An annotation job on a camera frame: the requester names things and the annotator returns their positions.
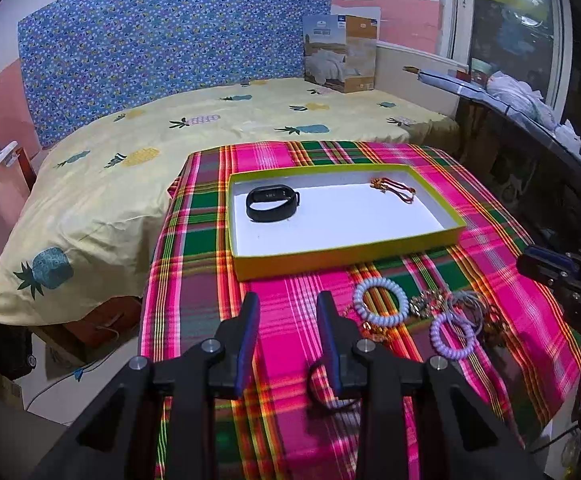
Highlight white spiral hair tie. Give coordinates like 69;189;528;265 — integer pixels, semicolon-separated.
352;276;411;328

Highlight black cord bead hair tie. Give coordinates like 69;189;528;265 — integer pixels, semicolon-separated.
305;358;364;413

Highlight gold rhinestone hair clip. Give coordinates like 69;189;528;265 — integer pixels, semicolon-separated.
409;289;449;318

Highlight lilac spiral hair tie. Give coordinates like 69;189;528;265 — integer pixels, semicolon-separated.
428;312;478;361

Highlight grey elastic hair ties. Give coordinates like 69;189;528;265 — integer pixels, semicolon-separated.
442;288;492;336

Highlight pink plaid table cloth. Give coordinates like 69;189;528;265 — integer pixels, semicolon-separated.
140;141;581;479

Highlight yellow-green shallow box tray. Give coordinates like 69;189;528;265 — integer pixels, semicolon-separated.
226;164;466;282

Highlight black fitness band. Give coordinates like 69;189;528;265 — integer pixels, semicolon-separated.
246;184;300;223

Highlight white crumpled clothes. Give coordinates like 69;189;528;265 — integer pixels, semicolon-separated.
487;70;581;154

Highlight yellow pineapple bed sheet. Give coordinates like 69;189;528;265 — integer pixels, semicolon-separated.
0;78;461;326

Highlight grey striped ironing board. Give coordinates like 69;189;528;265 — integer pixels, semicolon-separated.
403;65;581;174

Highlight bedding set package box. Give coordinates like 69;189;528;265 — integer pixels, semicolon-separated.
302;14;378;93

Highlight blue patterned headboard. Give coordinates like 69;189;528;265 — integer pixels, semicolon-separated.
18;0;331;148

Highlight red orange braided bracelet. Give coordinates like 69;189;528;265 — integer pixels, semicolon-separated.
369;175;417;205

